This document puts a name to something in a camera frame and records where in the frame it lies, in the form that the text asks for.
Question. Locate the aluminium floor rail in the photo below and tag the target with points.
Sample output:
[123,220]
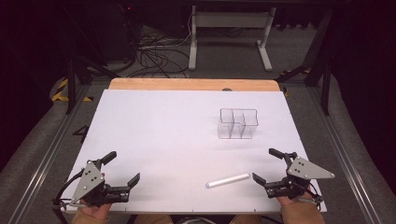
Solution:
[46,161]
[345,158]

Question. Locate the yellow black floor tape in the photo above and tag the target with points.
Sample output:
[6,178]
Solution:
[60,93]

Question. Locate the black metal stand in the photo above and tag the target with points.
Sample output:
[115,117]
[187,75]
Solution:
[325,84]
[71,81]

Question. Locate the white metal desk frame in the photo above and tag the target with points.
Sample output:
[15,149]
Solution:
[193,46]

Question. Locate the white chalk stick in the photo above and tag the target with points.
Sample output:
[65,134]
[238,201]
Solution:
[228,180]

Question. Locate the person's right leg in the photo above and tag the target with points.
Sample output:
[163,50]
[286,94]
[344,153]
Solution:
[246,219]

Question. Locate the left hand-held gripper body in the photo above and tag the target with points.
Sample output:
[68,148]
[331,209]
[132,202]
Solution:
[88,182]

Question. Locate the wooden table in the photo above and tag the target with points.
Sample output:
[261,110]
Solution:
[174,84]

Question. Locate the clear acrylic compartment organizer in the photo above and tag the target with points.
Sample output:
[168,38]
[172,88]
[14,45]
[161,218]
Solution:
[238,123]

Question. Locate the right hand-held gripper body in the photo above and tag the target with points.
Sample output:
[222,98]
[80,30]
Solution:
[300,172]

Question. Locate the person's right hand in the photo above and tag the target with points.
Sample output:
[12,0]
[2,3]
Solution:
[291,201]

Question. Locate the person's left hand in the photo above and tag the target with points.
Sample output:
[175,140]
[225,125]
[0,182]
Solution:
[93,211]

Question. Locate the white table mat board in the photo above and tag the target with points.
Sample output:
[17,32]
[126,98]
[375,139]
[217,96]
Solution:
[162,140]

